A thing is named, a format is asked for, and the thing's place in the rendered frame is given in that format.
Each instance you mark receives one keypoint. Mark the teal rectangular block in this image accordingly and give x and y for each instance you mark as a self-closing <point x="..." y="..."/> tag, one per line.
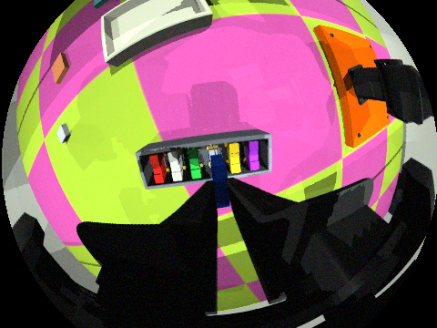
<point x="98" y="3"/>

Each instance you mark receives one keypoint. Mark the blue blade fuse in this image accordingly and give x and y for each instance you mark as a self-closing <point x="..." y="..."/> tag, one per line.
<point x="219" y="179"/>

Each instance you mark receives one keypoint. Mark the green fuse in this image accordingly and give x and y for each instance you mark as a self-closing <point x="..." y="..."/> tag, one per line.
<point x="194" y="159"/>

